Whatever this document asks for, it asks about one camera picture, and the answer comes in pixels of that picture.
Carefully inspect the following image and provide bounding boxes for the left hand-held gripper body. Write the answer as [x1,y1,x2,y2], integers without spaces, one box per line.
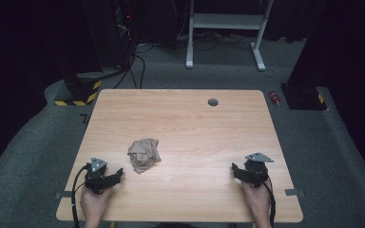
[84,156,113,195]

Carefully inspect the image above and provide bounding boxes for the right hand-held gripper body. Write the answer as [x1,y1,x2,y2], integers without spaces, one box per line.
[240,152,275,189]

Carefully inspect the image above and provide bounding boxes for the beige cloth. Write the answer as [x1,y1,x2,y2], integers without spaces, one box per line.
[126,138,163,175]

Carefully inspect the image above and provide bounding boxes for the person's left hand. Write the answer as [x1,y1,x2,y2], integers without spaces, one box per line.
[80,184,115,222]

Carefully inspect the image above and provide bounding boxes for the person's right hand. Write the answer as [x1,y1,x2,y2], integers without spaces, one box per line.
[240,180,273,220]

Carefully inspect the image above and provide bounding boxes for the grey tape strip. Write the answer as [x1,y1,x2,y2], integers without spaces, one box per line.
[54,190,76,200]
[283,188,306,198]

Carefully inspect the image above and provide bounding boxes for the black tape floor mark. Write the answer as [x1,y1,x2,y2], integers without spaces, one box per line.
[78,113,92,125]

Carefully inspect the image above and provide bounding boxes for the red can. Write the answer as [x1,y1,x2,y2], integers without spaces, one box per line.
[268,90,282,108]

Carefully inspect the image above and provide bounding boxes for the black yellow striped stand base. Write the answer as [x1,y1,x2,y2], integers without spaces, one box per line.
[53,71,104,107]

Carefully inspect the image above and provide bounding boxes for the black stand base yellow mark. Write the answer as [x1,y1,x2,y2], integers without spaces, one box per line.
[279,83,328,111]

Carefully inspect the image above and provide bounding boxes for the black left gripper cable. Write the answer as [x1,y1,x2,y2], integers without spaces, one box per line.
[70,163,91,228]

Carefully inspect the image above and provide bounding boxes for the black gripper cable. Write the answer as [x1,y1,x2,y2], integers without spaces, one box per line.
[70,163,91,228]
[261,177,277,228]

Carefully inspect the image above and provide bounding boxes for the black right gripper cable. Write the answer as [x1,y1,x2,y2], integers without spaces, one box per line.
[261,177,277,228]

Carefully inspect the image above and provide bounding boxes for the black floor cables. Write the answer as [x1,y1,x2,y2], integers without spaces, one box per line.
[113,42,155,90]

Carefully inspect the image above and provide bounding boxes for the white metal stand frame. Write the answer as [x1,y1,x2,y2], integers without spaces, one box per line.
[184,0,276,72]

